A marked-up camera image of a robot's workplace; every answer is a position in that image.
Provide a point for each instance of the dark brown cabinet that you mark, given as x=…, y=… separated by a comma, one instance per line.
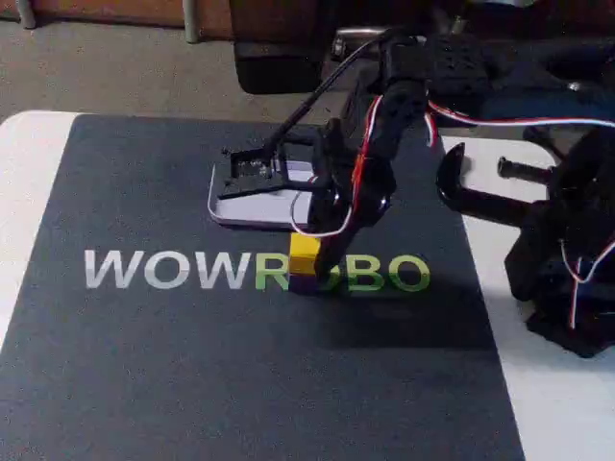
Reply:
x=274, y=48

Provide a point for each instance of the white rectangular tray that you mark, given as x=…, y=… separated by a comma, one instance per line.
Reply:
x=259, y=211

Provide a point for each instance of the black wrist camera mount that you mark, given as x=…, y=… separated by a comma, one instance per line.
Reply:
x=250, y=168

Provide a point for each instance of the grey metal leg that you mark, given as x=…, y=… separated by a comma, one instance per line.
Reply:
x=26, y=14
x=192, y=24

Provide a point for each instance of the black table clamp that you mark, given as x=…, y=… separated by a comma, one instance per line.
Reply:
x=480, y=197

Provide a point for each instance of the black WOWROBO printed mat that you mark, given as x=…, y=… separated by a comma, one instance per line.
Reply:
x=192, y=360

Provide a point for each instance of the yellow cube block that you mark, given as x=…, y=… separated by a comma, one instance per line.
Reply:
x=302, y=249

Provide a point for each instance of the purple cube block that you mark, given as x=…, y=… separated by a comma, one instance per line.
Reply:
x=302, y=284

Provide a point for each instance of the chrome office chair base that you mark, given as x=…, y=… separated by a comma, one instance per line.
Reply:
x=355, y=36

